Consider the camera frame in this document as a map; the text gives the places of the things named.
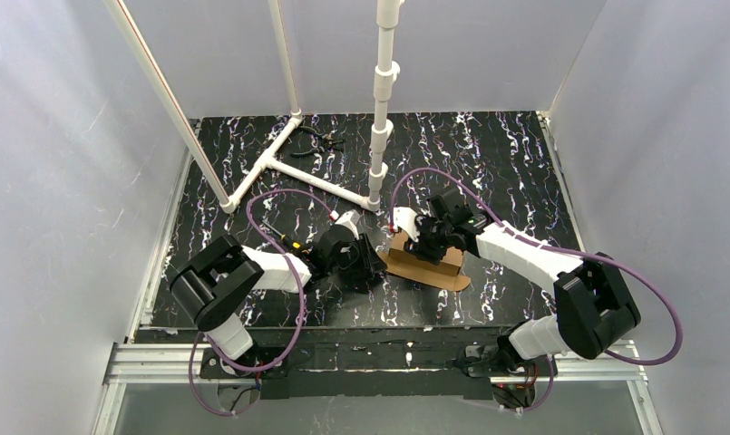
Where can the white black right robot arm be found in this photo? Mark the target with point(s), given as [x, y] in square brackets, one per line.
[593, 305]

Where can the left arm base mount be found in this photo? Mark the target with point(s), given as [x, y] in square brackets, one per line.
[244, 360]

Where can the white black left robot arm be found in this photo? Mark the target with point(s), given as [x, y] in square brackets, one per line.
[214, 283]

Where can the yellow black screwdriver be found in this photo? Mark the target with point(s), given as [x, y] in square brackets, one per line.
[293, 246]

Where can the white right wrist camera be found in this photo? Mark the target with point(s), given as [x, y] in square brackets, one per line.
[404, 220]

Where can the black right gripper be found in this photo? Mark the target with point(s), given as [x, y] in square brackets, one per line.
[428, 245]

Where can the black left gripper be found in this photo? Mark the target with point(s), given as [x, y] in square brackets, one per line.
[360, 270]

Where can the white PVC pipe frame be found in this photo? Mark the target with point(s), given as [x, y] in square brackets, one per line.
[387, 71]

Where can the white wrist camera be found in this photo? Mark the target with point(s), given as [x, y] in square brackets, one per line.
[404, 220]
[347, 220]

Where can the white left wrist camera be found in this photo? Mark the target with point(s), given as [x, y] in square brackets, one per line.
[347, 220]

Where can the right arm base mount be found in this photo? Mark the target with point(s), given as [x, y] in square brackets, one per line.
[486, 360]

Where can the brown cardboard box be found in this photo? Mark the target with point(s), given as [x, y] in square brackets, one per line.
[446, 275]

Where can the black pliers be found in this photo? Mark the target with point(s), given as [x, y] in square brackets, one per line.
[325, 142]

